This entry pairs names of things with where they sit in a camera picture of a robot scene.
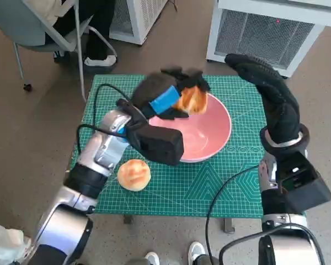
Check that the green cutting mat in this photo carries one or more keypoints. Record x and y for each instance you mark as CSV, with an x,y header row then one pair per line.
x,y
182,187

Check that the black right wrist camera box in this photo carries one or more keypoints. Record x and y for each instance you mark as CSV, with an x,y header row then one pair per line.
x,y
306,187

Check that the dark table leg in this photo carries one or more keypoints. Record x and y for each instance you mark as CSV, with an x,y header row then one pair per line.
x,y
229,226
128,219

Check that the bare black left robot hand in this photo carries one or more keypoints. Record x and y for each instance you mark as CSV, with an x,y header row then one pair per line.
x,y
154,88

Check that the grey office chair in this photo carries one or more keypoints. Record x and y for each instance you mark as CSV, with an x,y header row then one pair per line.
x,y
16,25

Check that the long toy bread loaf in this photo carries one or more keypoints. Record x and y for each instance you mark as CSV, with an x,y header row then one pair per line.
x,y
194,102

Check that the person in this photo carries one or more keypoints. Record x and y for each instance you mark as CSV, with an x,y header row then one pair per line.
x,y
2,243
99,27

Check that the round toy bread bun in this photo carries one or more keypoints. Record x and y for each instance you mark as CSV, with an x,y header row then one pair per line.
x,y
133,175

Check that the large white mesh cabinet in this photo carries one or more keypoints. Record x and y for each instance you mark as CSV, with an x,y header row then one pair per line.
x,y
264,33

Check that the pink bowl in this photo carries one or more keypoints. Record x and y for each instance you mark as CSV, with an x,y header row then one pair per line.
x,y
207,132

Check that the white shoe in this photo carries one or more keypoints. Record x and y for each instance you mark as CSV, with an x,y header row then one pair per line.
x,y
196,249
153,258

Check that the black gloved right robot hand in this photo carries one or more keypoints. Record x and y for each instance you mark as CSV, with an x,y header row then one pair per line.
x,y
278,105

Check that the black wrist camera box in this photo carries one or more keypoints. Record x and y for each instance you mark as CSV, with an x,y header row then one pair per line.
x,y
306,187
157,143

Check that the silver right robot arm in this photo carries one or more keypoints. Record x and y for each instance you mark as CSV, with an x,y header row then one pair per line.
x,y
269,179

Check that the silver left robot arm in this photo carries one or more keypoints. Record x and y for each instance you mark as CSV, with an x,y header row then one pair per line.
x,y
104,146

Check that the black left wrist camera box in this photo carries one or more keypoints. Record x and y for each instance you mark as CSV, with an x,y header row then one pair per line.
x,y
157,143

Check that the small white mesh cabinet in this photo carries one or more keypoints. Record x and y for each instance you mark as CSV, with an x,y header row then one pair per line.
x,y
140,16

